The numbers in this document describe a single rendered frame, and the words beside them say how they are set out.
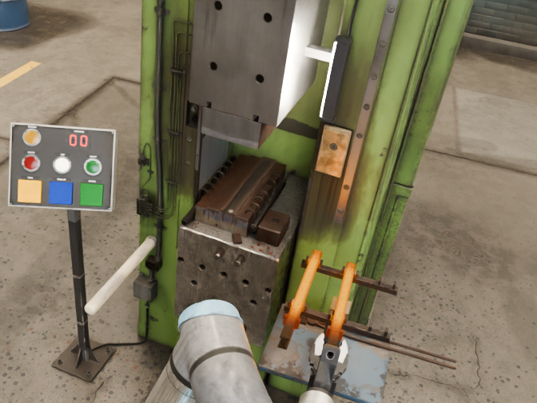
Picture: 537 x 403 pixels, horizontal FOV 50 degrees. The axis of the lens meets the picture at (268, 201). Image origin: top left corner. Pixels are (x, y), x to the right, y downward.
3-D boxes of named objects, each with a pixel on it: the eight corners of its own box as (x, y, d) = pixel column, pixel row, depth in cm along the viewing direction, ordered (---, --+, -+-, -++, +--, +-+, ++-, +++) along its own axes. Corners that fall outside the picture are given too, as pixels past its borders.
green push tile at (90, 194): (102, 206, 194) (103, 184, 193) (79, 205, 193) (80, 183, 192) (103, 206, 196) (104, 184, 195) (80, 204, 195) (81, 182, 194)
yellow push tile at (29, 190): (40, 202, 191) (41, 181, 190) (17, 201, 190) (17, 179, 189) (42, 202, 193) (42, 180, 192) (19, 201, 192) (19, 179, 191)
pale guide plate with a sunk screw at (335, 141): (340, 178, 190) (351, 133, 180) (314, 170, 191) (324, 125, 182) (341, 175, 191) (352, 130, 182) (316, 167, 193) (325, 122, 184)
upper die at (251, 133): (257, 149, 181) (261, 123, 175) (200, 133, 185) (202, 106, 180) (297, 101, 214) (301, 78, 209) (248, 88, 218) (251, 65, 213)
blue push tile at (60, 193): (71, 204, 193) (72, 182, 192) (48, 203, 192) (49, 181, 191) (72, 204, 195) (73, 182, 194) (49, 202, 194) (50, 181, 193)
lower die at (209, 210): (245, 237, 201) (248, 217, 196) (194, 220, 205) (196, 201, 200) (284, 181, 234) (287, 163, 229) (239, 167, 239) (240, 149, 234)
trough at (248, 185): (235, 217, 198) (235, 213, 197) (220, 212, 199) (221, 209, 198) (275, 162, 231) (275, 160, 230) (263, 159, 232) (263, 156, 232)
